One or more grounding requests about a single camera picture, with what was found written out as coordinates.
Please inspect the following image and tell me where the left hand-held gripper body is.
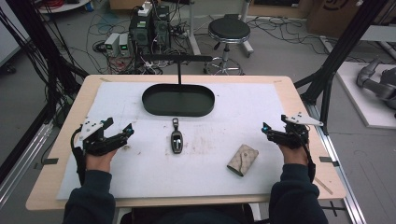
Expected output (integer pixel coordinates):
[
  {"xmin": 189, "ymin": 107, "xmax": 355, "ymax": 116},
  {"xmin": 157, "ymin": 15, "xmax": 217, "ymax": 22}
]
[{"xmin": 78, "ymin": 117, "xmax": 128, "ymax": 157}]

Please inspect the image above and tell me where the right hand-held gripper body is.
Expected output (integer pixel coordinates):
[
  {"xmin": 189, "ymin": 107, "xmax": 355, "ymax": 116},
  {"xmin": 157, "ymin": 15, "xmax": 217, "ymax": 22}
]
[{"xmin": 275, "ymin": 111, "xmax": 324, "ymax": 150}]

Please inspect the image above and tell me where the beige key pouch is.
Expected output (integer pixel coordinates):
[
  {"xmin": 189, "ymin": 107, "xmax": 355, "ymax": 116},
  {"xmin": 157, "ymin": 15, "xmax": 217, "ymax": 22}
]
[{"xmin": 226, "ymin": 143, "xmax": 260, "ymax": 178}]

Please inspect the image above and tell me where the black car key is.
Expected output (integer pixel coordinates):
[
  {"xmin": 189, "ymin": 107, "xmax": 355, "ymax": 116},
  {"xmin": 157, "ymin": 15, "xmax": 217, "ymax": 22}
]
[{"xmin": 170, "ymin": 117, "xmax": 184, "ymax": 155}]

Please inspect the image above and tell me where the black oval tray with stand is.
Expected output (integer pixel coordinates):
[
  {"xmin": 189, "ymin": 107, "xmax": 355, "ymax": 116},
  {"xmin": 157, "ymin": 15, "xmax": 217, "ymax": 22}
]
[{"xmin": 141, "ymin": 53, "xmax": 217, "ymax": 119}]

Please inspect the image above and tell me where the person's right hand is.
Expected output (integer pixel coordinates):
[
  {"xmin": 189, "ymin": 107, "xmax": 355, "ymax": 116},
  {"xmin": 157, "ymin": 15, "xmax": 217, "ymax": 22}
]
[{"xmin": 277, "ymin": 142, "xmax": 310, "ymax": 167}]

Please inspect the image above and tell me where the person's left hand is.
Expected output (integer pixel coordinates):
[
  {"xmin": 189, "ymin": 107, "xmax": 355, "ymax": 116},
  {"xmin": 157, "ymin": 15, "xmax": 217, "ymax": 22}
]
[{"xmin": 85, "ymin": 147, "xmax": 119, "ymax": 173}]

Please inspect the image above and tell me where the black tape strip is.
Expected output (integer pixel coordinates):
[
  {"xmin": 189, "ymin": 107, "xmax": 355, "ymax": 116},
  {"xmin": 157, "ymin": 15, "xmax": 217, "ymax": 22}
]
[
  {"xmin": 34, "ymin": 157, "xmax": 60, "ymax": 171},
  {"xmin": 318, "ymin": 156, "xmax": 341, "ymax": 168}
]

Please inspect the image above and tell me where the white foam mat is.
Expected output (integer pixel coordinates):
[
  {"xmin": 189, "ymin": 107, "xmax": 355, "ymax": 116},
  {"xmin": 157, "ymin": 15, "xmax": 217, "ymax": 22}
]
[{"xmin": 56, "ymin": 80, "xmax": 286, "ymax": 201}]

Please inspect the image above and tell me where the white board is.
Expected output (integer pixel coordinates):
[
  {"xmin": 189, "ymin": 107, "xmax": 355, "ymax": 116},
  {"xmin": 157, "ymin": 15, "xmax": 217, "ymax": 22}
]
[{"xmin": 335, "ymin": 61, "xmax": 396, "ymax": 131}]

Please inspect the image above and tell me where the grey power supply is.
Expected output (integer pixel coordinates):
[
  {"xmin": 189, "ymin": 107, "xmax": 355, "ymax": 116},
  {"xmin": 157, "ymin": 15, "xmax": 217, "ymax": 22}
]
[
  {"xmin": 104, "ymin": 32, "xmax": 121, "ymax": 58},
  {"xmin": 119, "ymin": 33, "xmax": 131, "ymax": 58}
]

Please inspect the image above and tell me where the black computer tower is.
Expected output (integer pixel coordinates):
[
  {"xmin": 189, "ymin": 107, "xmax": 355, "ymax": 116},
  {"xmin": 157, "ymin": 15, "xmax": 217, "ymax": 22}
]
[
  {"xmin": 151, "ymin": 5, "xmax": 172, "ymax": 51},
  {"xmin": 128, "ymin": 14, "xmax": 154, "ymax": 56}
]

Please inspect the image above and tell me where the white table leg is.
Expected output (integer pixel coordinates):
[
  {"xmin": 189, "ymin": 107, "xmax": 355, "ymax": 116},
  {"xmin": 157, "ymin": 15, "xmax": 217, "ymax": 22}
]
[
  {"xmin": 186, "ymin": 0, "xmax": 203, "ymax": 56},
  {"xmin": 238, "ymin": 0, "xmax": 255, "ymax": 59}
]

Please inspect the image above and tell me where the person's lap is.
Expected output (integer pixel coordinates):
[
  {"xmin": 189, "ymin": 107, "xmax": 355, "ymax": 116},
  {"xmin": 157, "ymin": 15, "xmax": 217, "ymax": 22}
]
[{"xmin": 120, "ymin": 203, "xmax": 260, "ymax": 224}]

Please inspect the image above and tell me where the black round stool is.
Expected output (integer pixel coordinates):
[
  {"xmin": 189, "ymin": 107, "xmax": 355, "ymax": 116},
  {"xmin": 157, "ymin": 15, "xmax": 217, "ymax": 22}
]
[{"xmin": 203, "ymin": 16, "xmax": 252, "ymax": 77}]

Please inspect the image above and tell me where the cardboard box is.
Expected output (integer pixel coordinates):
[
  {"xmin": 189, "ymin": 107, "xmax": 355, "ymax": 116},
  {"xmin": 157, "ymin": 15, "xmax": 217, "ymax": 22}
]
[{"xmin": 305, "ymin": 0, "xmax": 362, "ymax": 39}]

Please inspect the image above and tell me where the white power strip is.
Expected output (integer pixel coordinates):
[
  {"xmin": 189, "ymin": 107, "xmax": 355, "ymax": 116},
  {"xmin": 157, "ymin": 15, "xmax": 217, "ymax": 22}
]
[{"xmin": 137, "ymin": 1, "xmax": 153, "ymax": 18}]

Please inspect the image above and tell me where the white round table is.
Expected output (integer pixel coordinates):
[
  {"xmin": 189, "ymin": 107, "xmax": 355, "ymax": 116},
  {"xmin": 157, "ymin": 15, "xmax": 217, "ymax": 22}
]
[{"xmin": 36, "ymin": 0, "xmax": 92, "ymax": 15}]

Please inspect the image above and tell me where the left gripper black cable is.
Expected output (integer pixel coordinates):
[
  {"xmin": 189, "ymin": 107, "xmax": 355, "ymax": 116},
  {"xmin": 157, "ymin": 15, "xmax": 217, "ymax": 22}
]
[{"xmin": 70, "ymin": 128, "xmax": 88, "ymax": 187}]

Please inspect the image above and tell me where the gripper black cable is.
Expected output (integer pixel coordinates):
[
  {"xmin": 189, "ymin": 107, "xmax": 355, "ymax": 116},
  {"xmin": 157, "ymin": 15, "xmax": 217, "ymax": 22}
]
[
  {"xmin": 70, "ymin": 128, "xmax": 88, "ymax": 187},
  {"xmin": 292, "ymin": 125, "xmax": 317, "ymax": 184}
]

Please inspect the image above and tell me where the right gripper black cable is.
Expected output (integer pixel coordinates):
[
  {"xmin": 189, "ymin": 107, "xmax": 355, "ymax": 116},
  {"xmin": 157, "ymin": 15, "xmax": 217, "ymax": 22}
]
[{"xmin": 292, "ymin": 125, "xmax": 317, "ymax": 184}]

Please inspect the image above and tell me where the aluminium rail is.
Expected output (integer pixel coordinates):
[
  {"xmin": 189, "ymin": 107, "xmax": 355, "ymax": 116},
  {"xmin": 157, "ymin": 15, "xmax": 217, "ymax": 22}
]
[
  {"xmin": 0, "ymin": 120, "xmax": 54, "ymax": 208},
  {"xmin": 304, "ymin": 102, "xmax": 368, "ymax": 224}
]

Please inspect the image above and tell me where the black frame post with cables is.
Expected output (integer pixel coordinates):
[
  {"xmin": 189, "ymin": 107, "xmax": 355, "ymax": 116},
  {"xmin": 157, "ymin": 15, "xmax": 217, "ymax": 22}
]
[{"xmin": 0, "ymin": 0, "xmax": 90, "ymax": 125}]

